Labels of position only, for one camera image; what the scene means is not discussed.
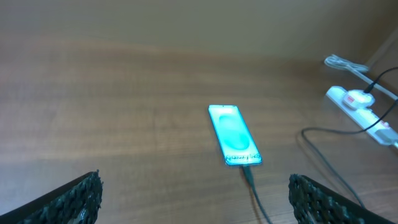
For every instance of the white power strip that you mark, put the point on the white power strip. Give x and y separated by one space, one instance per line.
376 127

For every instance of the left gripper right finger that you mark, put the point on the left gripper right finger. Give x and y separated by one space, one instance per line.
314 203

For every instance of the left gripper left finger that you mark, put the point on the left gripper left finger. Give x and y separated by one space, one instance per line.
78 201

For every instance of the Galaxy S25 smartphone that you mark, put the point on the Galaxy S25 smartphone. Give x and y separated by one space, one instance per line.
235 140

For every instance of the white charger plug adapter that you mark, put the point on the white charger plug adapter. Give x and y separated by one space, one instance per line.
358 99

